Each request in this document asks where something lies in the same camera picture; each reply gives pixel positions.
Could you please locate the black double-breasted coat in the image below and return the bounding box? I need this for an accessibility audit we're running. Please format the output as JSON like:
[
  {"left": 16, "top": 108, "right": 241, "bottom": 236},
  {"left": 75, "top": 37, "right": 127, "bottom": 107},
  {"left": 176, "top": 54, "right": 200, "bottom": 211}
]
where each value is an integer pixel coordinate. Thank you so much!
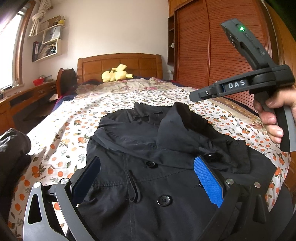
[{"left": 78, "top": 102, "right": 276, "bottom": 240}]

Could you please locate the person's right hand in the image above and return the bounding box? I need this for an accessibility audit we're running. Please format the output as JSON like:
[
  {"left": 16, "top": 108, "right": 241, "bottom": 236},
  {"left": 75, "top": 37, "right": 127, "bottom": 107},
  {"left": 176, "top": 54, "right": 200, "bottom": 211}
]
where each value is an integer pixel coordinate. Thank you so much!
[{"left": 253, "top": 85, "right": 296, "bottom": 145}]

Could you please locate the floral beige blanket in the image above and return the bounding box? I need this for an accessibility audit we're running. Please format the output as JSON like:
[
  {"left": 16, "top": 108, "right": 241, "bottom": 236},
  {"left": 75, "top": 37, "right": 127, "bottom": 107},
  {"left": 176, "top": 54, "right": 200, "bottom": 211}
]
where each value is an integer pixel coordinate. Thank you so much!
[{"left": 75, "top": 78, "right": 263, "bottom": 130}]

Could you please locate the orange-print white bedsheet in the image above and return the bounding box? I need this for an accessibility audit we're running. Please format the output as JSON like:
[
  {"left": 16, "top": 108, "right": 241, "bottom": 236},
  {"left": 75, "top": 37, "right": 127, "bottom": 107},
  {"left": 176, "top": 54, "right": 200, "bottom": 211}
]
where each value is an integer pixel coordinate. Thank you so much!
[{"left": 8, "top": 86, "right": 293, "bottom": 240}]

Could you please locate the wooden louvered wardrobe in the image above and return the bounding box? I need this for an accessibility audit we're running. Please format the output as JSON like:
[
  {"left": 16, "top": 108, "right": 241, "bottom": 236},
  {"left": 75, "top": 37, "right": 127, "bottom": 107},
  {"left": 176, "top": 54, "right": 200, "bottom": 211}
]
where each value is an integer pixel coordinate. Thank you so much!
[{"left": 167, "top": 0, "right": 296, "bottom": 197}]

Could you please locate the folded black garment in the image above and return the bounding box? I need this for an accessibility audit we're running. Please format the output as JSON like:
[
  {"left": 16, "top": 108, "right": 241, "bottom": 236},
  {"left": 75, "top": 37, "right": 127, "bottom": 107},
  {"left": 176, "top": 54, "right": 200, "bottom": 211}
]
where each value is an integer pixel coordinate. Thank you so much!
[{"left": 1, "top": 128, "right": 31, "bottom": 222}]

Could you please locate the wooden chair with black bag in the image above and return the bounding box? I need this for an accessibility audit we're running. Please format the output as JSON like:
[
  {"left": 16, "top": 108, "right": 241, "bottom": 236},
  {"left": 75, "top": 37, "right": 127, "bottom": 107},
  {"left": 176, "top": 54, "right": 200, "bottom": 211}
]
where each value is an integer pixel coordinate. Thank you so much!
[{"left": 56, "top": 68, "right": 77, "bottom": 97}]

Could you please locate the wooden desk counter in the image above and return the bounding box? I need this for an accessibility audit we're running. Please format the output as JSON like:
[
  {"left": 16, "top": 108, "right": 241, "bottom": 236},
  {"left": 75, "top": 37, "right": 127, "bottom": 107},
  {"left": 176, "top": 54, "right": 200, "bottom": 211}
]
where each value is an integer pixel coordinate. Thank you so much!
[{"left": 1, "top": 81, "right": 56, "bottom": 134}]

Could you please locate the red bowl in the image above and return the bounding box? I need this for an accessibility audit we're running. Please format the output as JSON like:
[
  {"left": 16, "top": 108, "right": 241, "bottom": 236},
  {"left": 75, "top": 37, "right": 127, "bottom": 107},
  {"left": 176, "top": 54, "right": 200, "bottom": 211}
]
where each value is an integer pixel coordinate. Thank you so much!
[{"left": 33, "top": 78, "right": 45, "bottom": 86}]

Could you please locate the yellow Pikachu plush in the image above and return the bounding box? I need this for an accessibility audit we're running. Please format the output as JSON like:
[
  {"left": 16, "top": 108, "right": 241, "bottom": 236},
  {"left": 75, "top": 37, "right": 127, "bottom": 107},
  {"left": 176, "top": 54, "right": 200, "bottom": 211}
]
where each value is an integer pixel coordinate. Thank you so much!
[{"left": 101, "top": 64, "right": 133, "bottom": 83}]

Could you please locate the wooden bed headboard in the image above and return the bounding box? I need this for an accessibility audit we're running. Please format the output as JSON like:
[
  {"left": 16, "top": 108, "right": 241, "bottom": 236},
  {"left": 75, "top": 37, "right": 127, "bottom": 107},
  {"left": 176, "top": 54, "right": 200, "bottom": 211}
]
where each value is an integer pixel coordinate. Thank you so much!
[{"left": 77, "top": 53, "right": 164, "bottom": 84}]

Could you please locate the tied white curtain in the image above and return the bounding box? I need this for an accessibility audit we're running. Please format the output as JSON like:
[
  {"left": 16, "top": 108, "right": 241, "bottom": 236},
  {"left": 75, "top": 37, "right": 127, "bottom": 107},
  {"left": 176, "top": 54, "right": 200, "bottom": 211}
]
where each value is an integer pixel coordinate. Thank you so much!
[{"left": 29, "top": 0, "right": 53, "bottom": 38}]

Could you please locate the white wall shelf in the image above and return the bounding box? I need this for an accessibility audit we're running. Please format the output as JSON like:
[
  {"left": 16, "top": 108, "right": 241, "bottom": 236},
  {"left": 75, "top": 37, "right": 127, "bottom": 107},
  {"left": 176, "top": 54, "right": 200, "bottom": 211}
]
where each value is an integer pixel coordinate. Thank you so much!
[{"left": 30, "top": 15, "right": 65, "bottom": 63}]

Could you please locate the window with wooden frame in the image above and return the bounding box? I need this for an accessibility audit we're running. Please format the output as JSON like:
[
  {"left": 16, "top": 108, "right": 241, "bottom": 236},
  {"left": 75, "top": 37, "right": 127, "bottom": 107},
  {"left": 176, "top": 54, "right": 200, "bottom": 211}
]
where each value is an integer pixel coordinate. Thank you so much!
[{"left": 1, "top": 1, "right": 36, "bottom": 90}]

